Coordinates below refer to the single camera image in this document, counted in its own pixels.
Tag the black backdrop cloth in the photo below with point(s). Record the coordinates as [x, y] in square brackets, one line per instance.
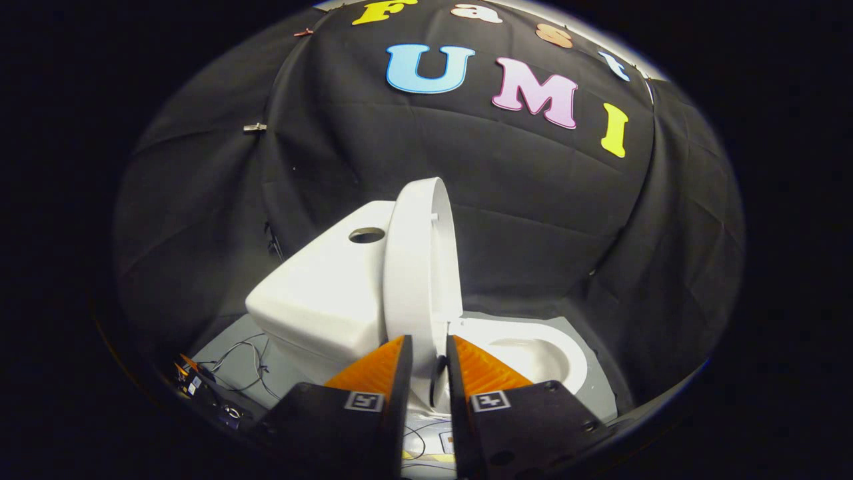
[533, 220]

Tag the silver metal clip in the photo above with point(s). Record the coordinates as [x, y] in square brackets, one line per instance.
[254, 126]

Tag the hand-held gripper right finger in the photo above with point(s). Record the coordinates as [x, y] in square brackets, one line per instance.
[456, 400]

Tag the white toilet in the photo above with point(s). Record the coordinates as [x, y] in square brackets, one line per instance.
[320, 293]

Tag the yellow black floor tape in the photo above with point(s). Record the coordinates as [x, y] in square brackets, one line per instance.
[433, 458]

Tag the white toilet lid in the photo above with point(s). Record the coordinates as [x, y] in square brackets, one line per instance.
[410, 266]

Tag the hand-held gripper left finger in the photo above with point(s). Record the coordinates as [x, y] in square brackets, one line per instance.
[398, 400]

